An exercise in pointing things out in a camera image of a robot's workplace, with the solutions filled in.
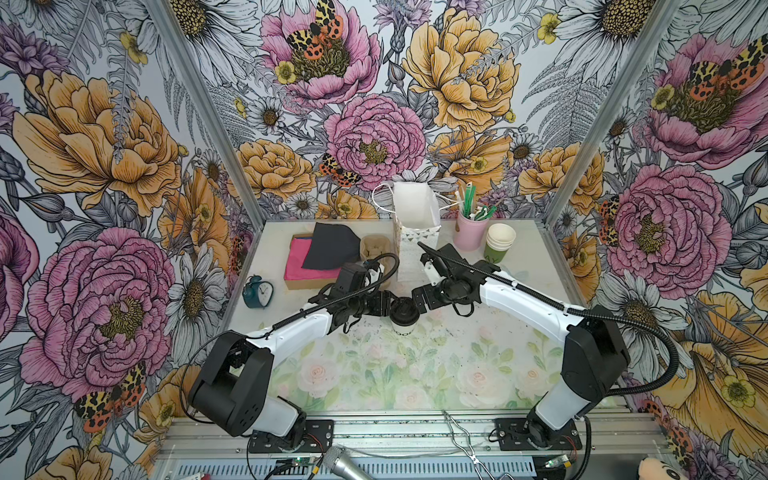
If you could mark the brown pulp cup carrier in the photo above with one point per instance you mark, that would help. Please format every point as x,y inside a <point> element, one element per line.
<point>371,246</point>

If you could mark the green straws bundle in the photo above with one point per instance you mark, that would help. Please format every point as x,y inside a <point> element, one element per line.
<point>470,207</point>

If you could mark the pink plush toy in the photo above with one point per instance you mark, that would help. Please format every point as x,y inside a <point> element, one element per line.
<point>656,469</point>

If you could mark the brown cardboard tray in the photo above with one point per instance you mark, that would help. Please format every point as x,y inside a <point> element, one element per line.
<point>306,285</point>

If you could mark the white paper coffee cup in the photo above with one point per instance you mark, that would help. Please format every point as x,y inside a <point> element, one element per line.
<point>403,330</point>

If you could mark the white patterned paper gift bag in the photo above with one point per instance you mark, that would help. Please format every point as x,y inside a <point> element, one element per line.
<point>416,210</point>

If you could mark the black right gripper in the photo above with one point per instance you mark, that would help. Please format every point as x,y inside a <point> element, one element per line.
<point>428,291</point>

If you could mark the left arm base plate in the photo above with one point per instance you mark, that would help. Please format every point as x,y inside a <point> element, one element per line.
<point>316,437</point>

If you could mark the black coffee cup lid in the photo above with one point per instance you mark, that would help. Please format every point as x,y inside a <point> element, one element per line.
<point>404,312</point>

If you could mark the stack of paper cups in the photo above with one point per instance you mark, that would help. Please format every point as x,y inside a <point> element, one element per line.
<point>499,239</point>

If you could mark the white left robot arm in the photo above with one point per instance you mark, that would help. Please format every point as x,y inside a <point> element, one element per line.
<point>231,389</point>

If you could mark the silver microphone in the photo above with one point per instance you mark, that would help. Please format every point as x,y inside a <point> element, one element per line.
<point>339,463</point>

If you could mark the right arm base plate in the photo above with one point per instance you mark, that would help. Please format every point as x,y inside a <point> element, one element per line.
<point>522,434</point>

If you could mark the black paper napkin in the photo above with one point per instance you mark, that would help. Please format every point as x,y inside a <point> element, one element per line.
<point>332,246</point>

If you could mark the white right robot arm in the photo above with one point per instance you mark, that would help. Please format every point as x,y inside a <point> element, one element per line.
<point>594,351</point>

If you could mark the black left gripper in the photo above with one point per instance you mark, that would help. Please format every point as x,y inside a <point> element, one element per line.
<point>382,303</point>

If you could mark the pink straw holder cup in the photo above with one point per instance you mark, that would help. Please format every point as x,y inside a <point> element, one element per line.
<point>469,233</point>

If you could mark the teal alarm clock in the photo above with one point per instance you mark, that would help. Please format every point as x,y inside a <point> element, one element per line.
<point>257,292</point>

